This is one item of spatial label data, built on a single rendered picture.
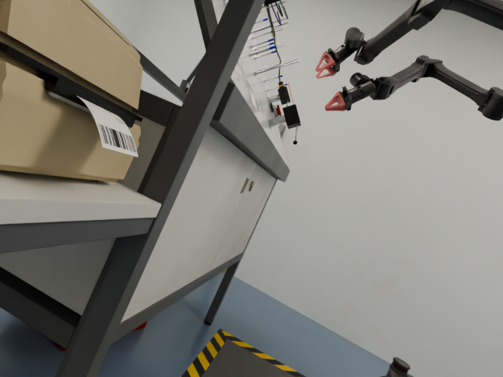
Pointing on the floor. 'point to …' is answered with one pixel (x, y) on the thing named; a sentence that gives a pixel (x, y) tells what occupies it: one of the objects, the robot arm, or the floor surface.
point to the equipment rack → (122, 197)
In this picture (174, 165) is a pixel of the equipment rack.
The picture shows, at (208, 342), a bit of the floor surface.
